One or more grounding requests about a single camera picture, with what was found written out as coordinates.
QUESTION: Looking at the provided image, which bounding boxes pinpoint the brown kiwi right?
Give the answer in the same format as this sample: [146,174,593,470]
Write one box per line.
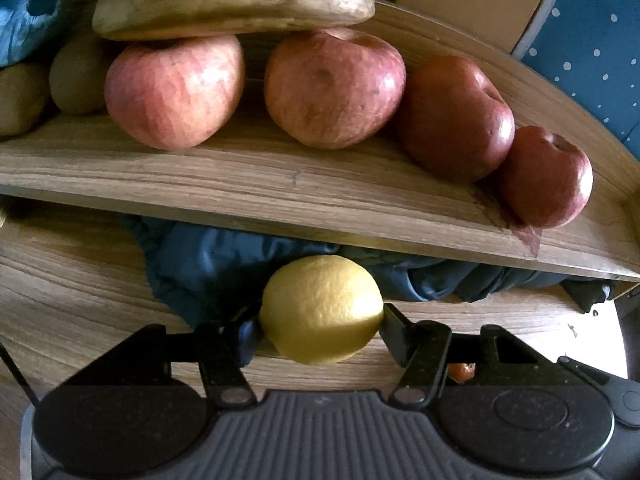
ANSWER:
[49,34,115,115]

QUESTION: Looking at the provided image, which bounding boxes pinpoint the small dark red apple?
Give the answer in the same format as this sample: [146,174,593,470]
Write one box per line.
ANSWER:
[498,126,593,229]

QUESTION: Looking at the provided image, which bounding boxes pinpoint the mottled red apple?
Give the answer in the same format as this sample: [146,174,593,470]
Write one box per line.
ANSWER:
[264,28,407,150]

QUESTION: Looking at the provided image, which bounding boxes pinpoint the blue polka dot board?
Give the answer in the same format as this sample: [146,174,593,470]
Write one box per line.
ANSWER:
[512,0,639,156]

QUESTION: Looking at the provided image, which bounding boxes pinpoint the blue crumpled shoe cover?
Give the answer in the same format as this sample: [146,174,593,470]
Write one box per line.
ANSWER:
[1,0,73,67]

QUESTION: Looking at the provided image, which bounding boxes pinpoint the dark blue crumpled cloth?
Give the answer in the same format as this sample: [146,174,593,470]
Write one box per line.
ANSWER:
[126,216,613,326]

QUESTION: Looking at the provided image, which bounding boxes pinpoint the metal tray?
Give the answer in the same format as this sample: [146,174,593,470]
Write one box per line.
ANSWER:
[18,404,35,480]

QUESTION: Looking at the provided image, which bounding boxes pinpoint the orange tangerine with stem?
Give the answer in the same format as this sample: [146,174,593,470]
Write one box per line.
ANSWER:
[447,363,476,385]

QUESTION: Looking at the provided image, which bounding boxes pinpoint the pale red apple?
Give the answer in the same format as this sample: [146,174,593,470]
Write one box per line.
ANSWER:
[104,35,245,151]

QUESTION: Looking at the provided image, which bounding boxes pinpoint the brown kiwi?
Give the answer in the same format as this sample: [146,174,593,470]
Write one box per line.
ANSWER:
[0,64,50,138]
[49,34,115,115]

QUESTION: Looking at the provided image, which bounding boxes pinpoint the wooden shelf riser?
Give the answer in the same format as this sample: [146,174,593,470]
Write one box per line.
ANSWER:
[1,3,639,282]

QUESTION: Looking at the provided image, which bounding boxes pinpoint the brown kiwi left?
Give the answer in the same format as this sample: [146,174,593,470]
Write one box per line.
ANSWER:
[0,64,50,138]

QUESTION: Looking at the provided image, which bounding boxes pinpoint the lower brown banana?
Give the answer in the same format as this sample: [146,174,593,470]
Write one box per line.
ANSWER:
[92,0,375,41]

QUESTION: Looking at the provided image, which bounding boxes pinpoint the black cable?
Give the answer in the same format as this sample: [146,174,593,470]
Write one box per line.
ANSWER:
[0,341,42,409]

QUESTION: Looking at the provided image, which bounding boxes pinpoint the large yellow lemon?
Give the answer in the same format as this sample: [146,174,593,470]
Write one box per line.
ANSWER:
[259,255,383,365]

